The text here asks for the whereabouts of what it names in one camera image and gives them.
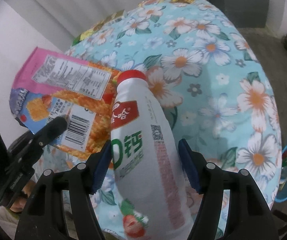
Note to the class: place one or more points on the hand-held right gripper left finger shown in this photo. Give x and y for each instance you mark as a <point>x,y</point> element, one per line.
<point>101,165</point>

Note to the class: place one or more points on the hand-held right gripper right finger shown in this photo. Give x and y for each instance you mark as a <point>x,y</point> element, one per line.
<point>189,165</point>

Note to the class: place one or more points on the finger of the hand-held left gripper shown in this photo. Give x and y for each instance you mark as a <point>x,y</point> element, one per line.
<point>51,130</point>

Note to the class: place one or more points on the pink snack packet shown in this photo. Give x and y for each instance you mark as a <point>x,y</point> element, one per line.
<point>58,75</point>

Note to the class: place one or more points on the white drink bottle red cap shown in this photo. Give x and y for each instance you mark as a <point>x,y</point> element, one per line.
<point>146,130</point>

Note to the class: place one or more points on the floral light blue quilt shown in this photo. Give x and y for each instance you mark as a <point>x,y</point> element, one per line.
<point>208,80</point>

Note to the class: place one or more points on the yellow green snack packet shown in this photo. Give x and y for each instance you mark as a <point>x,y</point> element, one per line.
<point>87,35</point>

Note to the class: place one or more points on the grey cabinet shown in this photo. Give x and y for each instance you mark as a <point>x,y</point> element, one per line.
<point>238,7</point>

